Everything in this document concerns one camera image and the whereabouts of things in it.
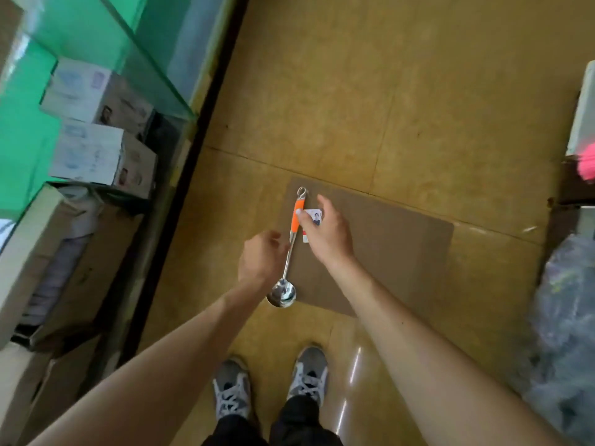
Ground black trousers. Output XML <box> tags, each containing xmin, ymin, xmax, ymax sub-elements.
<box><xmin>203</xmin><ymin>395</ymin><xmax>345</xmax><ymax>446</ymax></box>

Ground person's right hand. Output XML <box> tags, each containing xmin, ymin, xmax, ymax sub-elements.
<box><xmin>296</xmin><ymin>195</ymin><xmax>356</xmax><ymax>271</ymax></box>

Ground orange-handled steel ladle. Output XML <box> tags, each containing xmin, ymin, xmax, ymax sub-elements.
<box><xmin>267</xmin><ymin>186</ymin><xmax>324</xmax><ymax>309</ymax></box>

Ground person's left hand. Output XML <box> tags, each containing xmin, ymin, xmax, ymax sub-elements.
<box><xmin>237</xmin><ymin>227</ymin><xmax>288</xmax><ymax>295</ymax></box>

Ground person's right forearm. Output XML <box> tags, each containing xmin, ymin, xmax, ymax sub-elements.
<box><xmin>325</xmin><ymin>255</ymin><xmax>570</xmax><ymax>446</ymax></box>

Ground person's left forearm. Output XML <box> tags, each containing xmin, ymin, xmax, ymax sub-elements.
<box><xmin>32</xmin><ymin>278</ymin><xmax>266</xmax><ymax>446</ymax></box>

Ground white flat board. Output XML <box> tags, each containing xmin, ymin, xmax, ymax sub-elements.
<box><xmin>565</xmin><ymin>60</ymin><xmax>595</xmax><ymax>159</ymax></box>

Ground white printed carton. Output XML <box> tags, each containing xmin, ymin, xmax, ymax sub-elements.
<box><xmin>40</xmin><ymin>58</ymin><xmax>156</xmax><ymax>138</ymax></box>
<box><xmin>49</xmin><ymin>120</ymin><xmax>158</xmax><ymax>201</ymax></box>

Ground brown cardboard sheet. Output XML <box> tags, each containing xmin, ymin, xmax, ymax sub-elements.
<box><xmin>274</xmin><ymin>176</ymin><xmax>455</xmax><ymax>318</ymax></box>

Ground pink green broom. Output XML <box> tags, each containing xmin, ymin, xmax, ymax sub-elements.
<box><xmin>549</xmin><ymin>176</ymin><xmax>595</xmax><ymax>251</ymax></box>
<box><xmin>576</xmin><ymin>139</ymin><xmax>595</xmax><ymax>182</ymax></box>

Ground pile of plastic wrapped utensils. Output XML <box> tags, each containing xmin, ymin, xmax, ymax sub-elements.
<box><xmin>506</xmin><ymin>232</ymin><xmax>595</xmax><ymax>446</ymax></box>

